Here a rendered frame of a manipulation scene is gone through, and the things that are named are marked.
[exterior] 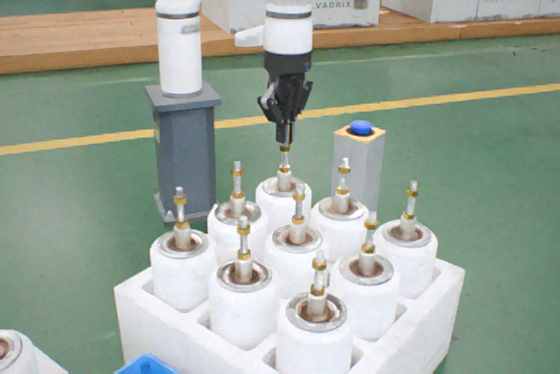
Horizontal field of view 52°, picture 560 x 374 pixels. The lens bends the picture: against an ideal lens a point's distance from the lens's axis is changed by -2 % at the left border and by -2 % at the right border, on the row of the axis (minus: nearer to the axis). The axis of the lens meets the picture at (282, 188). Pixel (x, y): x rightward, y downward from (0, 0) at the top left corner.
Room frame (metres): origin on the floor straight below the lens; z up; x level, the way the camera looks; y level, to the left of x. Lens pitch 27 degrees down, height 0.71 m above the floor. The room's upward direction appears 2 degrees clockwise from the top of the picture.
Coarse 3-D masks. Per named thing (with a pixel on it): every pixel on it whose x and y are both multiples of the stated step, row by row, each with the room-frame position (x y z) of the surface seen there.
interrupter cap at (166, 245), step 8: (168, 232) 0.73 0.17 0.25; (192, 232) 0.74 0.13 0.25; (200, 232) 0.73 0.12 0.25; (160, 240) 0.71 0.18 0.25; (168, 240) 0.71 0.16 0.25; (192, 240) 0.72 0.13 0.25; (200, 240) 0.71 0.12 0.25; (208, 240) 0.71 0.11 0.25; (160, 248) 0.69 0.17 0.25; (168, 248) 0.69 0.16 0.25; (176, 248) 0.70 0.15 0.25; (184, 248) 0.70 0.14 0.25; (192, 248) 0.69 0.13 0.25; (200, 248) 0.69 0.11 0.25; (168, 256) 0.67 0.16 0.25; (176, 256) 0.67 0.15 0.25; (184, 256) 0.67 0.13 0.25; (192, 256) 0.67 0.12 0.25
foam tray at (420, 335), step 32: (128, 288) 0.69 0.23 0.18; (448, 288) 0.71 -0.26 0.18; (128, 320) 0.68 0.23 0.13; (160, 320) 0.63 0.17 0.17; (192, 320) 0.62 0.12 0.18; (416, 320) 0.64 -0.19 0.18; (448, 320) 0.74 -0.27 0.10; (128, 352) 0.68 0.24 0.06; (160, 352) 0.63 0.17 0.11; (192, 352) 0.59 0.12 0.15; (224, 352) 0.56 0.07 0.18; (256, 352) 0.57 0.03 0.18; (352, 352) 0.59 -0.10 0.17; (384, 352) 0.57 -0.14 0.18; (416, 352) 0.64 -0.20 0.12
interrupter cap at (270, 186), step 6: (270, 180) 0.91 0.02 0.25; (276, 180) 0.91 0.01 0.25; (294, 180) 0.92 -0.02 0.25; (300, 180) 0.91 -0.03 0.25; (264, 186) 0.89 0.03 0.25; (270, 186) 0.89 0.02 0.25; (276, 186) 0.90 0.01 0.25; (294, 186) 0.90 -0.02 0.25; (264, 192) 0.87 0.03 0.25; (270, 192) 0.87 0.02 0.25; (276, 192) 0.87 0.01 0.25; (282, 192) 0.87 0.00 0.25; (288, 192) 0.87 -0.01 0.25
